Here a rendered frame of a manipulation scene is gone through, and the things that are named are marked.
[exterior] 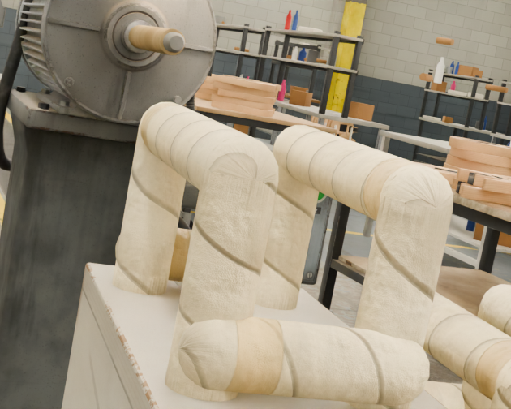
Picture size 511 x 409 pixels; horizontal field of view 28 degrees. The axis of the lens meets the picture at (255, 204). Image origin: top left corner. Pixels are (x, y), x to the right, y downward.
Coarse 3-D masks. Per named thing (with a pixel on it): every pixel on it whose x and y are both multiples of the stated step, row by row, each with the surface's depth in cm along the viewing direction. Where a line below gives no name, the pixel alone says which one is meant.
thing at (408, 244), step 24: (384, 216) 44; (408, 216) 44; (432, 216) 44; (384, 240) 44; (408, 240) 44; (432, 240) 44; (384, 264) 44; (408, 264) 44; (432, 264) 44; (384, 288) 44; (408, 288) 44; (432, 288) 45; (360, 312) 45; (384, 312) 44; (408, 312) 44; (408, 336) 44; (360, 408) 45; (384, 408) 45; (408, 408) 45
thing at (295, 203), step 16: (288, 176) 60; (288, 192) 60; (304, 192) 60; (288, 208) 60; (304, 208) 60; (272, 224) 60; (288, 224) 60; (304, 224) 60; (272, 240) 60; (288, 240) 60; (304, 240) 61; (272, 256) 60; (288, 256) 60; (304, 256) 61; (272, 272) 60; (288, 272) 60; (272, 288) 60; (288, 288) 61; (256, 304) 61; (272, 304) 61; (288, 304) 61
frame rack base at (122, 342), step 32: (96, 288) 58; (96, 320) 57; (128, 320) 52; (160, 320) 53; (288, 320) 59; (320, 320) 60; (96, 352) 55; (128, 352) 47; (160, 352) 48; (96, 384) 54; (128, 384) 46; (160, 384) 43
